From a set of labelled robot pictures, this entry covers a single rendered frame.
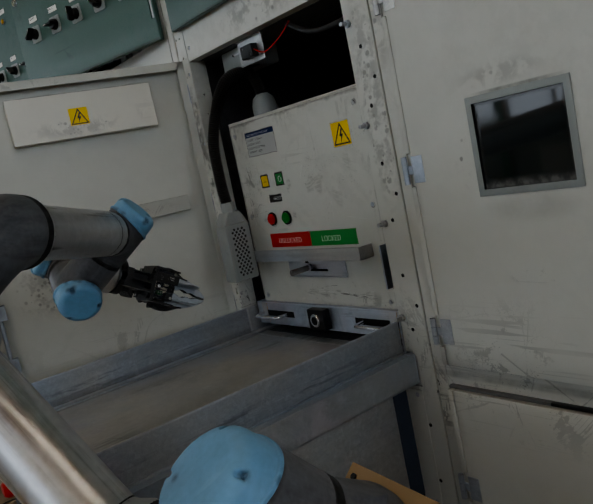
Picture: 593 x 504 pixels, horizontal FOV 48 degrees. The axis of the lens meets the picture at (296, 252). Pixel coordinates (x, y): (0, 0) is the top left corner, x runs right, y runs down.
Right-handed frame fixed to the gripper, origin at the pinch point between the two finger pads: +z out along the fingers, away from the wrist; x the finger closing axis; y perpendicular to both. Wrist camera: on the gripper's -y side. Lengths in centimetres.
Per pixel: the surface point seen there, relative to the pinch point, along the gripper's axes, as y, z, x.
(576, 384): 70, 31, -5
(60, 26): -71, -26, 74
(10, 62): -135, -25, 81
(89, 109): -32, -23, 41
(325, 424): 36.3, 10.8, -19.2
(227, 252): -14.2, 13.5, 14.4
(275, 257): -4.4, 21.2, 15.0
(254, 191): -13.2, 16.7, 31.3
